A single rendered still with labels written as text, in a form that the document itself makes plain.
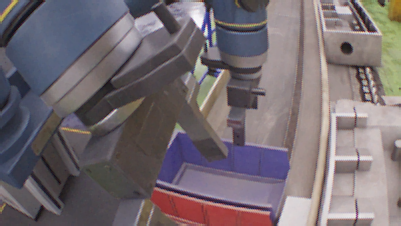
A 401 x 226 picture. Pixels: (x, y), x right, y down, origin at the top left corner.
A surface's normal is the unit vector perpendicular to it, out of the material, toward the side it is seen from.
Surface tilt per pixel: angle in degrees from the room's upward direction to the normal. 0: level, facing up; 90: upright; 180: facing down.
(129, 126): 65
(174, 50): 83
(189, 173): 0
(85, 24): 70
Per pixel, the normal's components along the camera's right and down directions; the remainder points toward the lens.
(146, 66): 0.14, 0.53
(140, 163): 0.84, -0.26
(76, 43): 0.48, 0.26
